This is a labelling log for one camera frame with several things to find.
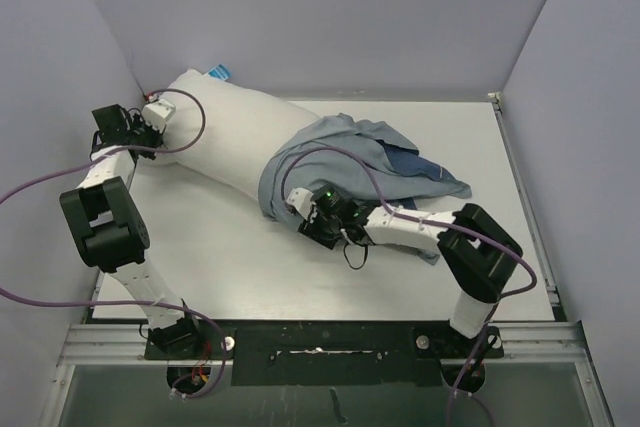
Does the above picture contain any blue pillowcase with fish print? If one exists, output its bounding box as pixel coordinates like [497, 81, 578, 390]
[258, 111, 474, 267]

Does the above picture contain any white pillow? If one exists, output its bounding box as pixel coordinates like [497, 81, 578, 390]
[162, 69, 319, 200]

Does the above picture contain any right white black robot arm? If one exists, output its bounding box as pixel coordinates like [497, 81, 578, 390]
[286, 187, 522, 356]

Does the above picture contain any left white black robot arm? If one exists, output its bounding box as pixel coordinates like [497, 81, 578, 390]
[59, 100, 205, 358]

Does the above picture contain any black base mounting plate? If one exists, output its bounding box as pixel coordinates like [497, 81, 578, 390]
[144, 321, 504, 388]

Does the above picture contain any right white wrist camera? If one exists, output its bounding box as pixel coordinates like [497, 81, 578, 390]
[285, 188, 314, 220]

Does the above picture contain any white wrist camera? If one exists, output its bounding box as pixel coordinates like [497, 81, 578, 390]
[141, 98, 176, 132]
[285, 188, 314, 220]

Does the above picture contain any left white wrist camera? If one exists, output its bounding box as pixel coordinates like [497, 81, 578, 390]
[141, 98, 176, 132]

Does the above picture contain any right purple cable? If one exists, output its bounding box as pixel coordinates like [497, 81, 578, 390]
[277, 143, 539, 427]

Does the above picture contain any purple cable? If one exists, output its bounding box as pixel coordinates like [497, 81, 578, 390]
[277, 143, 539, 427]
[0, 88, 236, 401]

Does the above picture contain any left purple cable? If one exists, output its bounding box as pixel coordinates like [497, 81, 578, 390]
[0, 88, 236, 401]

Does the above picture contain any aluminium frame rail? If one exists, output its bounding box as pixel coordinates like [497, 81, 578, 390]
[59, 321, 587, 365]

